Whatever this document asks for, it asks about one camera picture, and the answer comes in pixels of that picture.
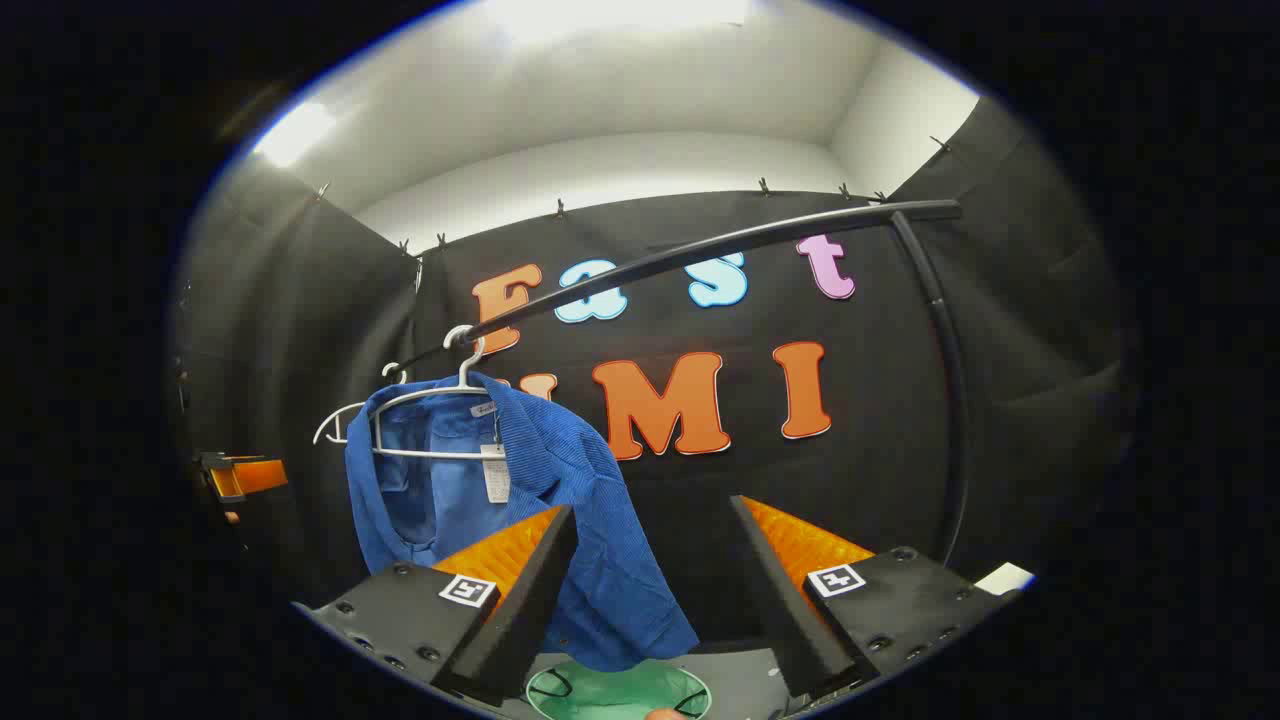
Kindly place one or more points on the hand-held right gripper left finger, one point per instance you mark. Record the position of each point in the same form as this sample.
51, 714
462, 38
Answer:
530, 600

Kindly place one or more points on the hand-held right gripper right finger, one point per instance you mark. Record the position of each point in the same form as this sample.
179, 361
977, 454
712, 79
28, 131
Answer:
775, 600

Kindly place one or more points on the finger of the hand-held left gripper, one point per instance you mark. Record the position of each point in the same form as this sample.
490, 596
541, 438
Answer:
255, 476

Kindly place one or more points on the blue knit shirt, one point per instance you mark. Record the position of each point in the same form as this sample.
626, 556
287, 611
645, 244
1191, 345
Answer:
600, 560

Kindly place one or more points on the green laundry hamper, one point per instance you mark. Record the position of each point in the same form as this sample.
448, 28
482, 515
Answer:
620, 695

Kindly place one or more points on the white plastic hanger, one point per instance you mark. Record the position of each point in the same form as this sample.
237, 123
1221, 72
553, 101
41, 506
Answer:
430, 454
330, 420

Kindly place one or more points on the black clothes rack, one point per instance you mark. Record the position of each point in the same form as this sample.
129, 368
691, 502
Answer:
700, 247

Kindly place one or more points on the black backdrop cloth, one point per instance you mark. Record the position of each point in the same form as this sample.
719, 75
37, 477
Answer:
880, 470

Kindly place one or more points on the row of small black clips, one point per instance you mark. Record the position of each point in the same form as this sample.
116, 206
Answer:
560, 208

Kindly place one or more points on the ceiling light panel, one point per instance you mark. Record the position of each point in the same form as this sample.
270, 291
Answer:
620, 15

